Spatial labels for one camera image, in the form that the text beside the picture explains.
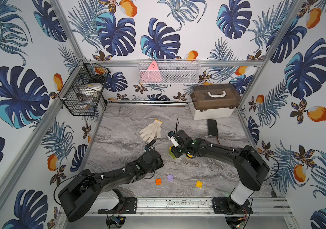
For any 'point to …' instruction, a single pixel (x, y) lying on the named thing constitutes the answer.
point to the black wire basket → (82, 95)
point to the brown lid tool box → (211, 100)
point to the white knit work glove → (148, 133)
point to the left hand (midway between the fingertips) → (165, 158)
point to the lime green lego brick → (170, 152)
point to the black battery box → (212, 130)
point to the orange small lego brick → (158, 181)
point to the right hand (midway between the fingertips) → (174, 148)
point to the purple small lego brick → (170, 177)
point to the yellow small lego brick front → (198, 184)
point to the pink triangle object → (152, 74)
